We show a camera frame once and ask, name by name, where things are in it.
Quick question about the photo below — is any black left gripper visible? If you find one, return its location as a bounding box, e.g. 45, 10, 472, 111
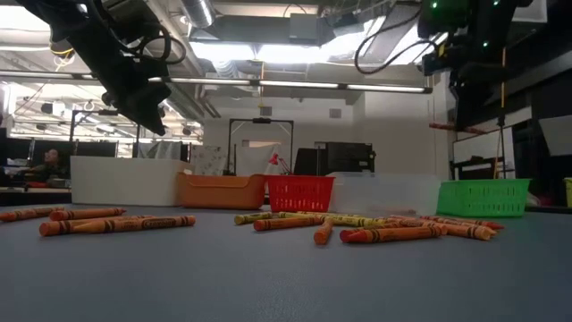
66, 30, 172, 137

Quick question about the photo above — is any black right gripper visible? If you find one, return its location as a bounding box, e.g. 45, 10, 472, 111
449, 60, 506, 131

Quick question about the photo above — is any green plastic basket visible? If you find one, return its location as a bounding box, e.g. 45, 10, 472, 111
436, 178, 532, 219

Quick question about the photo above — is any red-orange crayon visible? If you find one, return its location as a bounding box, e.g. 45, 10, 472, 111
343, 225, 449, 245
419, 215, 507, 231

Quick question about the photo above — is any yellow crayon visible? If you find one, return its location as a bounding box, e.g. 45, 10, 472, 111
276, 211, 341, 221
233, 211, 274, 226
312, 214, 388, 227

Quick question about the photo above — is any whiteboard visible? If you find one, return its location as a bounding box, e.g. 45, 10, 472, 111
452, 126, 516, 181

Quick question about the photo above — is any black tripod pole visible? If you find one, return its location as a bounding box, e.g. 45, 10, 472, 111
496, 109, 509, 181

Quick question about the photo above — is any white plastic bin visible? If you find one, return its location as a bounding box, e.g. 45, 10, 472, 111
70, 155, 196, 208

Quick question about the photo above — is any patterned white board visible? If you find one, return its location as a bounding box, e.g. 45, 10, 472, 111
190, 145, 228, 176

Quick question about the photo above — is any white paper panel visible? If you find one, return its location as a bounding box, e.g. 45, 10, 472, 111
538, 114, 572, 157

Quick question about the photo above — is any orange plastic bin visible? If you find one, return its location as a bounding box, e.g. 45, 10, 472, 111
176, 172, 268, 211

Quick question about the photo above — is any person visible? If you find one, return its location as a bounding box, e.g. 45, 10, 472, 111
26, 148, 69, 181

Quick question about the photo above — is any clear plastic bin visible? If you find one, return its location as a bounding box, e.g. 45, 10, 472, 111
328, 172, 442, 217

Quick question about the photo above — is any red desk lamp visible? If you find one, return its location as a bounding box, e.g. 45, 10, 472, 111
267, 152, 292, 176

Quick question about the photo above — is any long LED light bar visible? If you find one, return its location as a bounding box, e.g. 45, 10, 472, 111
0, 70, 433, 95

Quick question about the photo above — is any red plastic basket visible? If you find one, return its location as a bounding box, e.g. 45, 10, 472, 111
266, 174, 336, 214

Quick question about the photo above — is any grey ceiling unit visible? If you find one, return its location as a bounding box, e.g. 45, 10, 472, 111
289, 12, 321, 42

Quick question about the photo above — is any black frame stand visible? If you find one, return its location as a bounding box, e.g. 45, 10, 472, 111
227, 117, 295, 176
69, 109, 142, 157

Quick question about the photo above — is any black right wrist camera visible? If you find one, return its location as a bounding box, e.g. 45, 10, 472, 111
421, 42, 453, 76

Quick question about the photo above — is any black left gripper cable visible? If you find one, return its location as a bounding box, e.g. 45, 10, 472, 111
129, 21, 188, 66

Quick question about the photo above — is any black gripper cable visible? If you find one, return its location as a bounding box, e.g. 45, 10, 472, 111
353, 6, 444, 76
129, 21, 188, 66

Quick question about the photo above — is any smooth silver ventilation duct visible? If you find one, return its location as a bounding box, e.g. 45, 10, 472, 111
181, 0, 216, 30

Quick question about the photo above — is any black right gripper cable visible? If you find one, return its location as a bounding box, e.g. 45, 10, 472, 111
353, 6, 444, 76

